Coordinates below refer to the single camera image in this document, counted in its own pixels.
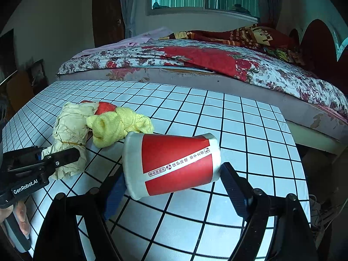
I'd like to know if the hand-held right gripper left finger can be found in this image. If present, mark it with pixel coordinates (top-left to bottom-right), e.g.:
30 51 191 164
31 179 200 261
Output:
33 172 126 261

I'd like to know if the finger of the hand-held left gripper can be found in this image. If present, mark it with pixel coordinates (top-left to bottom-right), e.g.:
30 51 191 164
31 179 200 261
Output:
2 146 44 166
43 148 81 169

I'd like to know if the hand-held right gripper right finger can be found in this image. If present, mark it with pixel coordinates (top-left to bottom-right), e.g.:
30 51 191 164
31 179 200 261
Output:
221 162 318 261

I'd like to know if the yellow cloth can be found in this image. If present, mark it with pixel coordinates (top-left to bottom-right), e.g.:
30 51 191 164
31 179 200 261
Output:
45 101 100 181

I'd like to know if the red white paper cup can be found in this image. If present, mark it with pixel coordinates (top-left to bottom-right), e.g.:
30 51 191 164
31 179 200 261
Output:
122 131 221 201

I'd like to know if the person's left hand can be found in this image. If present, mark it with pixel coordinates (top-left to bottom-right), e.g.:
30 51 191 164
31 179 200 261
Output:
0 201 30 237

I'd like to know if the yellow towel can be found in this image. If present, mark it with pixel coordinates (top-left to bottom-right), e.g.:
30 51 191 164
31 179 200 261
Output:
86 107 155 148

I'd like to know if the red crumpled wrapper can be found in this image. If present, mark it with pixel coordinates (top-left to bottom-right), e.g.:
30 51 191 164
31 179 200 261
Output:
80 100 118 116

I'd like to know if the white black grid tablecloth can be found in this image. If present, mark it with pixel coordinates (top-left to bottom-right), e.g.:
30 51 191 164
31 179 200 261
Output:
0 80 311 261

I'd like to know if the bed with floral sheet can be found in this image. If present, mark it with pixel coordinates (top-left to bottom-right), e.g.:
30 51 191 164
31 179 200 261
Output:
56 38 348 155

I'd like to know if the pink cloth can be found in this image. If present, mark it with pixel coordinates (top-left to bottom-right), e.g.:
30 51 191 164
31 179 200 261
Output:
71 27 178 59

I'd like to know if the dark wooden door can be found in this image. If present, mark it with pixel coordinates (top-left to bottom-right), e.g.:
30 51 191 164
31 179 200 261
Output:
92 0 127 49

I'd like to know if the red printed blanket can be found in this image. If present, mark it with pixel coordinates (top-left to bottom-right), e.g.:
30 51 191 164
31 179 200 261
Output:
160 24 303 66

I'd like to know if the grey curtain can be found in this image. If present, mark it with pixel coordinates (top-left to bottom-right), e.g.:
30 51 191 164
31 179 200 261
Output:
256 0 286 31
119 0 142 41

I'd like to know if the red white scalloped headboard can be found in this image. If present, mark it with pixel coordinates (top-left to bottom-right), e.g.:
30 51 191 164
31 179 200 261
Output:
288 18 348 89

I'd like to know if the dark picture frame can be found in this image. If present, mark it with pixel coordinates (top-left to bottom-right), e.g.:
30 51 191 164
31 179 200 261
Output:
27 59 49 88

